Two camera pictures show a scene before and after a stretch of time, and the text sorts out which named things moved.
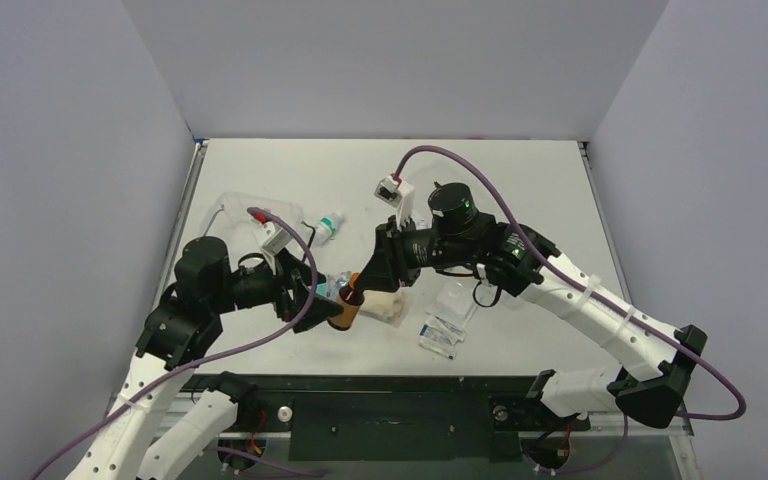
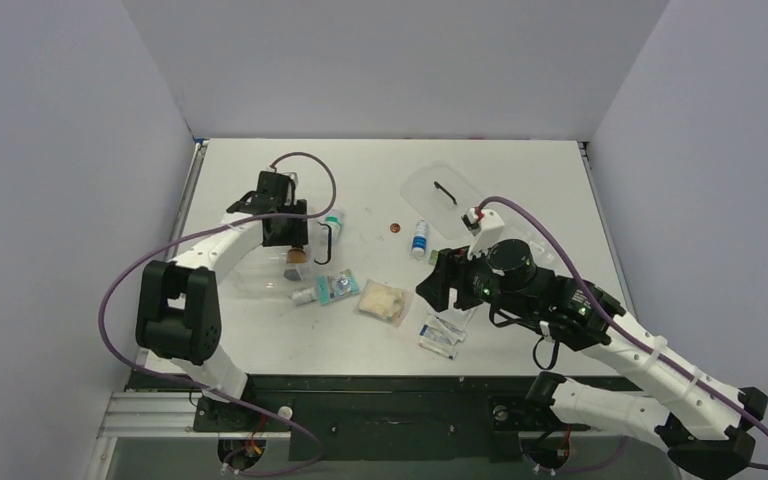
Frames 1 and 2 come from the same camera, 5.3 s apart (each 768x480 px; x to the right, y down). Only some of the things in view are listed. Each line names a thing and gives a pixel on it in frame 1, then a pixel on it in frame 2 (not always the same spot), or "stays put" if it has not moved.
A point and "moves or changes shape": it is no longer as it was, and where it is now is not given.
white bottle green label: (327, 226) moves or changes shape
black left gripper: (290, 274) → (295, 237)
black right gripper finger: (380, 273) → (435, 287)
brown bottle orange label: (352, 299) moves or changes shape
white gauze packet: (453, 306) stays put
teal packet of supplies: (334, 282) stays put
